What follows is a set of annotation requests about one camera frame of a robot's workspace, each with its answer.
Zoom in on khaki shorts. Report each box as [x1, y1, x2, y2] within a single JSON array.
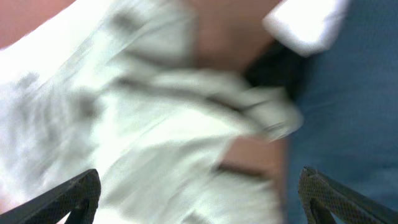
[[1, 1, 302, 224]]

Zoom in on navy blue garment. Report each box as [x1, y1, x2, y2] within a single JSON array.
[[287, 0, 397, 223]]

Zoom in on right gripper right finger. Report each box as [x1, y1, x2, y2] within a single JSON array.
[[298, 167, 397, 224]]

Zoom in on white garment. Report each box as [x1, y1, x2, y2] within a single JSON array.
[[262, 0, 350, 57]]

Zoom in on black garment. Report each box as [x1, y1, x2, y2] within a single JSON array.
[[243, 41, 308, 100]]

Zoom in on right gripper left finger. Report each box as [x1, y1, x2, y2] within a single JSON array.
[[1, 169, 101, 224]]

